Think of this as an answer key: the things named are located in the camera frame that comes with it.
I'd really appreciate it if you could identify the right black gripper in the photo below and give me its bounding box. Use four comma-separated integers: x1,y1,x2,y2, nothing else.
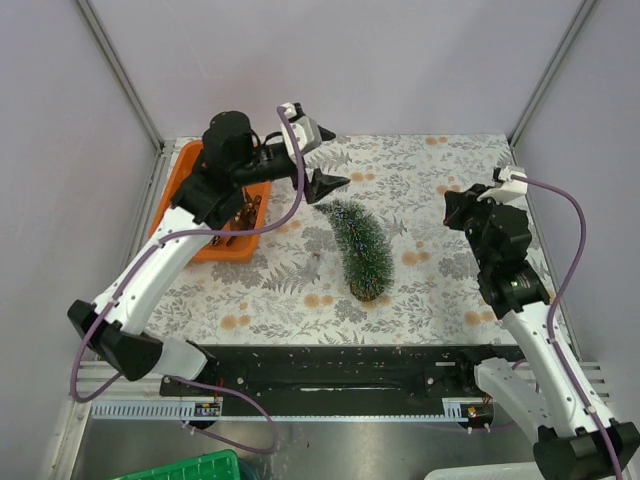
443,183,506,270

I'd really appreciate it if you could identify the brown leaf decoration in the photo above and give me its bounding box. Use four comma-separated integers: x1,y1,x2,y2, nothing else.
210,189,262,247

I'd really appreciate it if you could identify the small green christmas tree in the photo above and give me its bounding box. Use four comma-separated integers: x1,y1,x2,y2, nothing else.
314,199,394,303

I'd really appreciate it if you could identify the orange plastic bin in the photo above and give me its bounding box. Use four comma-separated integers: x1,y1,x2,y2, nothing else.
148,137,272,263

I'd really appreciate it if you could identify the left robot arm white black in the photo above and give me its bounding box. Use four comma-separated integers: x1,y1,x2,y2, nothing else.
67,103,349,395

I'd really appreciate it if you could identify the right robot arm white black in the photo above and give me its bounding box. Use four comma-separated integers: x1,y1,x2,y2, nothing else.
443,184,639,479

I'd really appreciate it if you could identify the floral patterned table mat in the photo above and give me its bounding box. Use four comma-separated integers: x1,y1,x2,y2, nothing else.
147,134,513,345

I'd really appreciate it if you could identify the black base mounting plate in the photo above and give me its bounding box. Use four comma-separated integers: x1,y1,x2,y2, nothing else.
159,342,516,419

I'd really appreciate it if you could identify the white plastic container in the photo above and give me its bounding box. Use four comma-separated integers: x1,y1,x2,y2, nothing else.
424,462,543,480

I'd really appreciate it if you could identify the green plastic crate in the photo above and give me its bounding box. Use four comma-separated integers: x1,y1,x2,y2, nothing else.
117,450,241,480

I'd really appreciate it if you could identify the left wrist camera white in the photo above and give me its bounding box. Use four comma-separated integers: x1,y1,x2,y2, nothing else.
280,102,322,158

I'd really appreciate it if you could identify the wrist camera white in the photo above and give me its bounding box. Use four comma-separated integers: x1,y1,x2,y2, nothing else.
478,166,528,204
280,102,322,158

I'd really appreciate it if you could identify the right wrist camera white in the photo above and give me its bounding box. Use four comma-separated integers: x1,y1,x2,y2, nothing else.
478,166,528,204

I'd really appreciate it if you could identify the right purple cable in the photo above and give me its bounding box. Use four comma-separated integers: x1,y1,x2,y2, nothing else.
424,174,626,480

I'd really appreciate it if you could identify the white slotted cable duct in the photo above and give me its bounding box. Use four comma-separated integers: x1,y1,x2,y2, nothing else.
91,396,467,422

